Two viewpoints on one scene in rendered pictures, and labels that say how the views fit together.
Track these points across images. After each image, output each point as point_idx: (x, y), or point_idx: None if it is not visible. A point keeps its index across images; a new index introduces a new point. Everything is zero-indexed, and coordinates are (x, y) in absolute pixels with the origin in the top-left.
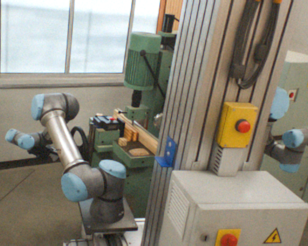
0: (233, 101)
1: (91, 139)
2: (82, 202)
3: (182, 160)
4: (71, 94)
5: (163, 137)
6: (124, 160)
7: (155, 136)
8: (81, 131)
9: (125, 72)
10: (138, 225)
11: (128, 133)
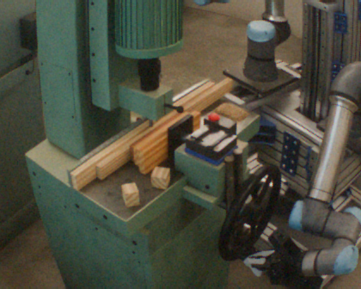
0: None
1: (242, 176)
2: (360, 144)
3: None
4: (355, 62)
5: (355, 7)
6: (249, 135)
7: (107, 131)
8: (267, 168)
9: (168, 27)
10: (315, 130)
11: (199, 119)
